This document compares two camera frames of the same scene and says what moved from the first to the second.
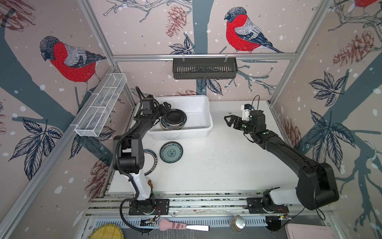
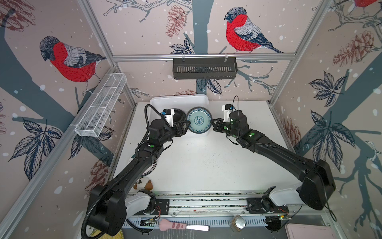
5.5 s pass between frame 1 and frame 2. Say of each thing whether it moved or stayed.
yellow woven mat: stayed
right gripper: moved
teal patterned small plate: moved
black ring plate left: stayed
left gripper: moved
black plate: stayed
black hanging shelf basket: stayed
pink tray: stayed
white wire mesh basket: stayed
